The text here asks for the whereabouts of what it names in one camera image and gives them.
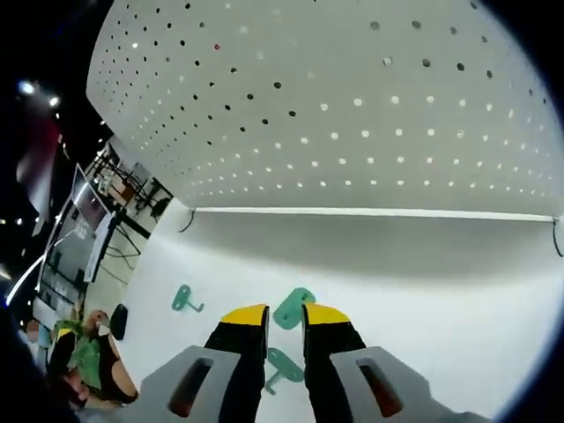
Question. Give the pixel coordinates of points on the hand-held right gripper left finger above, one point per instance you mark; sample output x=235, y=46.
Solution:
x=238, y=365

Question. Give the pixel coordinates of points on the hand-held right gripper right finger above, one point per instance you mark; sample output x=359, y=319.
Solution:
x=335, y=370

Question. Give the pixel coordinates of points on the green hook assembly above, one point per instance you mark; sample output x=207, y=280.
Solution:
x=291, y=308
x=183, y=299
x=284, y=363

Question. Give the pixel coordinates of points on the white perforated mounting plate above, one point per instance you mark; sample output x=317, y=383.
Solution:
x=330, y=132

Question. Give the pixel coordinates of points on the black computer mouse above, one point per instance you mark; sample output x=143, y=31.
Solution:
x=119, y=321

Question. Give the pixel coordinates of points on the black laptop stand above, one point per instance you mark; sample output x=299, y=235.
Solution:
x=125, y=247

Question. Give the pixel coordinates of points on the monitor on stand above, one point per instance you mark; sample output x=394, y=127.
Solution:
x=83, y=211

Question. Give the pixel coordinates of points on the large dark red display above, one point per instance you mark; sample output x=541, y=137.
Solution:
x=42, y=167

